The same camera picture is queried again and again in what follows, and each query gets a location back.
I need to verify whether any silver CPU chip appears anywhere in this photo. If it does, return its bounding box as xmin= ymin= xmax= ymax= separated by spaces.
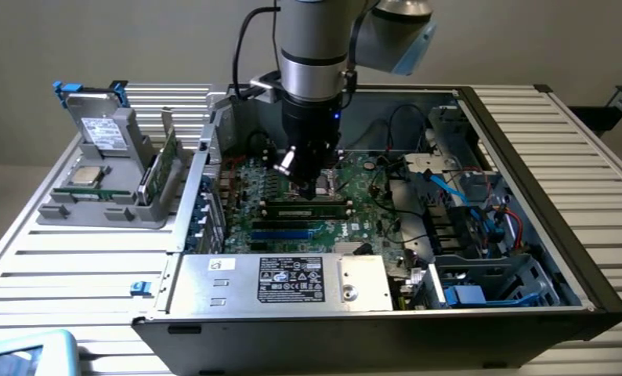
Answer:
xmin=65 ymin=164 xmax=113 ymax=186

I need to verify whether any blue disk carrier bracket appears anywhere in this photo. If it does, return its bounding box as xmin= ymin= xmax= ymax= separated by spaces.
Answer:
xmin=51 ymin=79 xmax=129 ymax=109

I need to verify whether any green graphics card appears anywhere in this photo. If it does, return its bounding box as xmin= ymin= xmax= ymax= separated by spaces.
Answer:
xmin=137 ymin=106 xmax=180 ymax=206

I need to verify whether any installed black RAM stick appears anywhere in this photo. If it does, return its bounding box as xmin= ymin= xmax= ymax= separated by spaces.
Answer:
xmin=260 ymin=198 xmax=355 ymax=221

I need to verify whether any blue expansion slot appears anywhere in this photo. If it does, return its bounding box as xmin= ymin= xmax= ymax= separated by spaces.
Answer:
xmin=250 ymin=229 xmax=316 ymax=241

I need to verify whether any CPU socket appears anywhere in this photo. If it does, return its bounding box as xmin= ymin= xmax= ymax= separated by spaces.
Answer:
xmin=312 ymin=168 xmax=346 ymax=197

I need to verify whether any green motherboard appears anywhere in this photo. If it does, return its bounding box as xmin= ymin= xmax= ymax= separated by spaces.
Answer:
xmin=220 ymin=151 xmax=422 ymax=275

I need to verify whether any blue SATA wire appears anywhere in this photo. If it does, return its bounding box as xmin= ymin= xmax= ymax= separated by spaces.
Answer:
xmin=419 ymin=171 xmax=471 ymax=206

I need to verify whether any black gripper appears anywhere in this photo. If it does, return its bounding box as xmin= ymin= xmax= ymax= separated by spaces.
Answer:
xmin=272 ymin=93 xmax=343 ymax=201

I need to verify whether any silver hard disk drive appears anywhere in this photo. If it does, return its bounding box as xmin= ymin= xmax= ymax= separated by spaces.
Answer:
xmin=63 ymin=91 xmax=121 ymax=151

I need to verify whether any open black PC case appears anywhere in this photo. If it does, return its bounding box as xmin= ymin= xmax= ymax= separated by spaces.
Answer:
xmin=131 ymin=83 xmax=622 ymax=376

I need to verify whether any grey parts rack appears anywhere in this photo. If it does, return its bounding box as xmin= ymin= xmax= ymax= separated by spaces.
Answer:
xmin=36 ymin=107 xmax=195 ymax=230

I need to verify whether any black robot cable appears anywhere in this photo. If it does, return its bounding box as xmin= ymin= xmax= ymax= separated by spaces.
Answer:
xmin=231 ymin=5 xmax=282 ymax=100

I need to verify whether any metal disk bay cage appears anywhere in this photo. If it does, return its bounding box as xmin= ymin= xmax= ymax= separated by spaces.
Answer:
xmin=427 ymin=252 xmax=557 ymax=310

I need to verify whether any silver chipset heatsink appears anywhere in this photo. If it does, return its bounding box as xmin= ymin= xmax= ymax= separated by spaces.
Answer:
xmin=334 ymin=240 xmax=372 ymax=256

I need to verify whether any silver power supply unit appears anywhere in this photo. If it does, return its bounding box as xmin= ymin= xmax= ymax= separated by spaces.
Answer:
xmin=167 ymin=252 xmax=395 ymax=314

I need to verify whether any green RAM stick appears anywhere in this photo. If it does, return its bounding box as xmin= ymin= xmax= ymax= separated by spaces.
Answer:
xmin=52 ymin=186 xmax=140 ymax=203

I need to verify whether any blue drive tray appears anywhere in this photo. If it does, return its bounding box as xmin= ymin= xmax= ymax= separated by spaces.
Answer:
xmin=443 ymin=285 xmax=488 ymax=307

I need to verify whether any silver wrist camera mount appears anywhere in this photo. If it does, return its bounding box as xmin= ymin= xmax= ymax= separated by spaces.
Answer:
xmin=248 ymin=70 xmax=287 ymax=104

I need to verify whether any red SATA wire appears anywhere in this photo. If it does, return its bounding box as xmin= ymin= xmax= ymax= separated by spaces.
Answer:
xmin=503 ymin=209 xmax=526 ymax=250

